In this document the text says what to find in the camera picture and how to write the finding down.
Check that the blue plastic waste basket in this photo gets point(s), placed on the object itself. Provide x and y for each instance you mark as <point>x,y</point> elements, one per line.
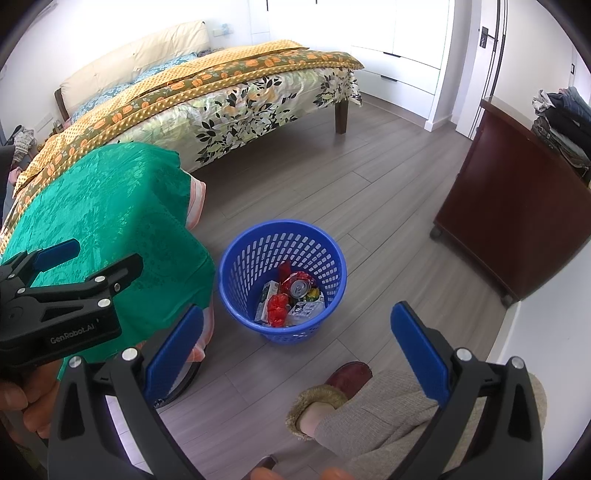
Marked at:
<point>235,263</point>

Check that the folded clothes stack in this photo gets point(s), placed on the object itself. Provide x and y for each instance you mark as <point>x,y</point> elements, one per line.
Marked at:
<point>563,124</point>

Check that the white door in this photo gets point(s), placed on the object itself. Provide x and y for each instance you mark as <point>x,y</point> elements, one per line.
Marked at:
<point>471,69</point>

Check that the red drink can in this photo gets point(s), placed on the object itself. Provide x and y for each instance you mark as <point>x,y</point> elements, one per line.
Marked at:
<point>299,288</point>

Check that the pile of clothes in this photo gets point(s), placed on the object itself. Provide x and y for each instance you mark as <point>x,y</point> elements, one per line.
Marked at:
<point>23,141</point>

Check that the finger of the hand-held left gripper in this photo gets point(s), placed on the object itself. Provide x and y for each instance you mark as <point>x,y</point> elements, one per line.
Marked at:
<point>57,254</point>
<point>117,274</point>

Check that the cream padded headboard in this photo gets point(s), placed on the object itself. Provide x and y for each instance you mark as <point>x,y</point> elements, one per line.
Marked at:
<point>138,50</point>

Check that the green white milk carton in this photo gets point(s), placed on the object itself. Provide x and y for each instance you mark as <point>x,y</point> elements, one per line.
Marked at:
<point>267,300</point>

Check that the green patterned tablecloth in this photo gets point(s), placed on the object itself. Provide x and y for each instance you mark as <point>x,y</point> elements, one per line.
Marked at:
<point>115,207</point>

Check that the gold snack packet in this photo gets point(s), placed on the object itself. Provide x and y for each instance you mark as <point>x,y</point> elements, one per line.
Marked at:
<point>315,295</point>

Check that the red plastic bag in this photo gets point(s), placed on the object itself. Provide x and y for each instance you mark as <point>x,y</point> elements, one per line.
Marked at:
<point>277,309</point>

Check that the white wardrobe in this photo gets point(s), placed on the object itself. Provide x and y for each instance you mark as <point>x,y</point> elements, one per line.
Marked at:
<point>406,32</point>

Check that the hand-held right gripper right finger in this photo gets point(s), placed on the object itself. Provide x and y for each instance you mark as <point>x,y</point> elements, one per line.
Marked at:
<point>418,350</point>

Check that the person's left hand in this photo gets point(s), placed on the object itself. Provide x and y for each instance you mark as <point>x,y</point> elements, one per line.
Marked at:
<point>27,406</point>

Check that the white wall socket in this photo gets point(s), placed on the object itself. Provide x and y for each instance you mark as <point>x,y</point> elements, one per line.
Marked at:
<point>222,31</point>

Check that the person's right hand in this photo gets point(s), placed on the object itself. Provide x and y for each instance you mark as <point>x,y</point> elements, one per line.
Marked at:
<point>341,475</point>

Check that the leaf print bedsheet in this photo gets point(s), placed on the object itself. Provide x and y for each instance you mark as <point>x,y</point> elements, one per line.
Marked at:
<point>258,101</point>

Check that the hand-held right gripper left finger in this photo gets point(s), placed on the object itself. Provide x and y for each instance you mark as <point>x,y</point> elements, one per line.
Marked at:
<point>178,346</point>

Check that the dark red wooden cabinet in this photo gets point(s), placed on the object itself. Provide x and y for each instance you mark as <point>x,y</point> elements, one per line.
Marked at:
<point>508,207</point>

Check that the orange floral yellow quilt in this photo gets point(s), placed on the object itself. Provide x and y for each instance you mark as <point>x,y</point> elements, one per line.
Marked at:
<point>184,85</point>

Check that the blue floral pillow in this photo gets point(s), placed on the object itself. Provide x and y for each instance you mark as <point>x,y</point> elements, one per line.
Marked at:
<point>104,99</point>
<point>166,67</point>

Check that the person's leg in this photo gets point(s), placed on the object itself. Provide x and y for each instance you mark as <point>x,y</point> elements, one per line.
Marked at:
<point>392,424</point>

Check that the orange white undercloth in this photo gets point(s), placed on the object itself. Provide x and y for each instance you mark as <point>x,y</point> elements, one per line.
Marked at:
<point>196,203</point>

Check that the wooden bed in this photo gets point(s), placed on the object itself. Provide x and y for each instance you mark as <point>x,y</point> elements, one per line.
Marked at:
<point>340,115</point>

